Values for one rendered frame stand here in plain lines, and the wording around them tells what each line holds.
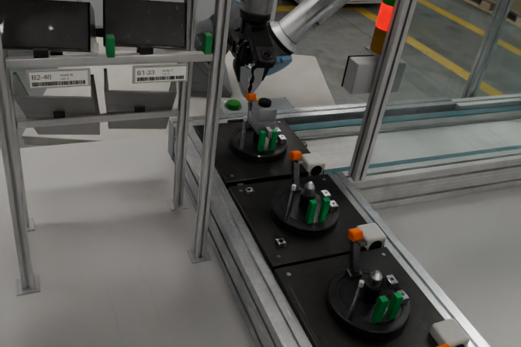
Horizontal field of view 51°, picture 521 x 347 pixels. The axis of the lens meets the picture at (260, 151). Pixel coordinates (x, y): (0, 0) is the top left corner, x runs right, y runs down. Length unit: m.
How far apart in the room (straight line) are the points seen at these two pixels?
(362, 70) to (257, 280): 0.47
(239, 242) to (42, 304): 0.37
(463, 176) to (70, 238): 0.95
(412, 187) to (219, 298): 0.57
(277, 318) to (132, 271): 0.33
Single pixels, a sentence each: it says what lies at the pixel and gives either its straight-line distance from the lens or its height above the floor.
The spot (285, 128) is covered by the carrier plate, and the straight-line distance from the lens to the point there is 1.38.
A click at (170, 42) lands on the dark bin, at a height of 1.31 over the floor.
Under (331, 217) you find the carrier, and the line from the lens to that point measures 1.09.
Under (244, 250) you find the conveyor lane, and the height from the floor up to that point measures 0.96.
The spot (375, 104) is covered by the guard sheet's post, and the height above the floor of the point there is 1.16.
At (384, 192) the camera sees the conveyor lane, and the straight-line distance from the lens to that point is 1.34.
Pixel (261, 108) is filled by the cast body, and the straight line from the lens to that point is 1.22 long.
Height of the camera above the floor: 1.66
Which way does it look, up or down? 33 degrees down
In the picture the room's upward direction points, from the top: 9 degrees clockwise
